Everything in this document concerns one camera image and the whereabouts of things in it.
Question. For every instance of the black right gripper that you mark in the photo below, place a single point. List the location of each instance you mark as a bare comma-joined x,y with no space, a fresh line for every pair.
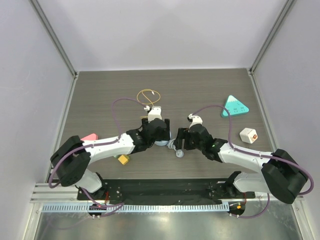
179,138

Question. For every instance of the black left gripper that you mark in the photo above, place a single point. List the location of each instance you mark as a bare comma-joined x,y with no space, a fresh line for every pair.
165,134

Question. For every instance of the round light blue power strip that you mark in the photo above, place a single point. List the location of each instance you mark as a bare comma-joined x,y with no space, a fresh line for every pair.
161,142

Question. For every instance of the yellow cube plug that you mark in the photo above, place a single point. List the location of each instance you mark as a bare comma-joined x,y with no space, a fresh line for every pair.
124,159

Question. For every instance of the pink triangular power socket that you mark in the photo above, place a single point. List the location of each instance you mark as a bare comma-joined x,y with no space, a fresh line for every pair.
90,137

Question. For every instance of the teal triangular power socket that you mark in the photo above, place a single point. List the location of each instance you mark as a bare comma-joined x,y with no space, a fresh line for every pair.
233,107

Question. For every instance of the white cube plug with sticker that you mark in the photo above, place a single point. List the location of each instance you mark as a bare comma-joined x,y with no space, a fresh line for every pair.
248,135

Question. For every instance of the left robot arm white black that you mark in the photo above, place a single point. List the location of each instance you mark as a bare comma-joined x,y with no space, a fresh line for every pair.
70,162

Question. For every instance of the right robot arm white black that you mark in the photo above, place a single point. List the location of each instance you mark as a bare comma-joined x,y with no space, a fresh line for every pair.
274,173

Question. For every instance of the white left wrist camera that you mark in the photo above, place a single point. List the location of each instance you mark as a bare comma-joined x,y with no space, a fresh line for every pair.
153,113

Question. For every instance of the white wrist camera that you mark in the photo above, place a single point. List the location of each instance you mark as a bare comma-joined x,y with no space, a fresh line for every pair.
153,113
194,120

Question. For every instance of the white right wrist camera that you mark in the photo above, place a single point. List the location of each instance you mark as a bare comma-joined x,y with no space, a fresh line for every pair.
194,120

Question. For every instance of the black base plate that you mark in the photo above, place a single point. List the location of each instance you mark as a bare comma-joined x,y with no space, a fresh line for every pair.
119,190

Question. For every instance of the slotted cable duct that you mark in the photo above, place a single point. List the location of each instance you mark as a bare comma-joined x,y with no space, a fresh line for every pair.
89,208

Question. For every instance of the aluminium frame rail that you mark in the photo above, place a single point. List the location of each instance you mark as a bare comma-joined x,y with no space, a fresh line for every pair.
53,36

